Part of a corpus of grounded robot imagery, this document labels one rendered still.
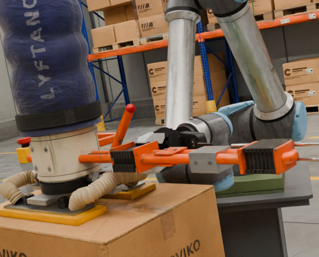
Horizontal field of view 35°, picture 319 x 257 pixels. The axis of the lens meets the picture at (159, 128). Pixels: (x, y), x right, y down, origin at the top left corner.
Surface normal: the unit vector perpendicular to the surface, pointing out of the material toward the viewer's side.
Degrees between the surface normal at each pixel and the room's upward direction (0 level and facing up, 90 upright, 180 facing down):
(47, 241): 90
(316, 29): 90
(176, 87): 68
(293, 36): 90
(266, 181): 90
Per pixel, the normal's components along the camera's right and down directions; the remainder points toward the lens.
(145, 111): -0.55, 0.21
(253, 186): -0.24, 0.18
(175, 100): -0.27, -0.21
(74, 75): 0.53, -0.25
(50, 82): 0.17, -0.18
